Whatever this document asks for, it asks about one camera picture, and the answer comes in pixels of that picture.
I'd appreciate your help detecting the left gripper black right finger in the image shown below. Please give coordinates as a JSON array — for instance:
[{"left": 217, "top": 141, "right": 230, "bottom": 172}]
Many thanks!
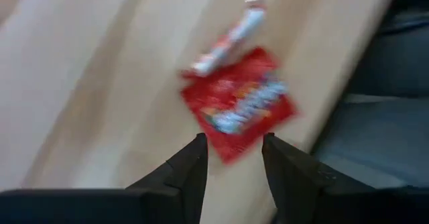
[{"left": 261, "top": 131, "right": 338, "bottom": 224}]

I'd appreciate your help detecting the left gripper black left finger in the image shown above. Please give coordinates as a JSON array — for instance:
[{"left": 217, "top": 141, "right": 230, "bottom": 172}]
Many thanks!
[{"left": 125, "top": 132, "right": 209, "bottom": 224}]

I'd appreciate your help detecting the red Skittles packet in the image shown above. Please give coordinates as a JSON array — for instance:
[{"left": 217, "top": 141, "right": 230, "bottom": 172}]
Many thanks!
[{"left": 179, "top": 46, "right": 299, "bottom": 166}]

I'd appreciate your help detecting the Smarties candy roll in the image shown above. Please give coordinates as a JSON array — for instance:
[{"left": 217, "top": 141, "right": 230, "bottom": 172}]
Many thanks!
[{"left": 189, "top": 0, "right": 269, "bottom": 77}]

